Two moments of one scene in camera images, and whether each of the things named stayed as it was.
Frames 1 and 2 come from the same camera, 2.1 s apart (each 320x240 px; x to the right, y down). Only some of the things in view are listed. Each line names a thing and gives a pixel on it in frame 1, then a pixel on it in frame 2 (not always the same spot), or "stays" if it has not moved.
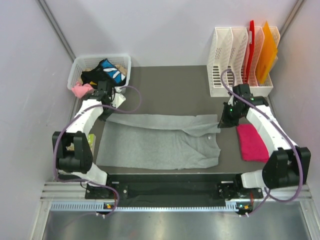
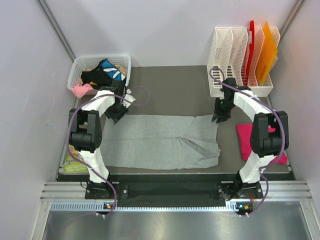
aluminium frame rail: x=71 y=197 stays
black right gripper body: x=230 y=117 -> x=222 y=109
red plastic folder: x=251 y=50 stays
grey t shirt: x=152 y=142 stays
